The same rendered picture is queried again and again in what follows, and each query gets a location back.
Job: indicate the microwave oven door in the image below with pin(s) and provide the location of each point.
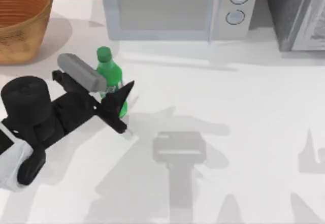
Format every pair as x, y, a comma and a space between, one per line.
162, 8

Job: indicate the pale grey rounded box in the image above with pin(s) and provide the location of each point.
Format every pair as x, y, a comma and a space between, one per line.
81, 71

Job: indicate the brown woven basket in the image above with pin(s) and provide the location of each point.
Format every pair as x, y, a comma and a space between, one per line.
23, 31

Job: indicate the green bottle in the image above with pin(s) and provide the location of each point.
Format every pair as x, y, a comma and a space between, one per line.
109, 69

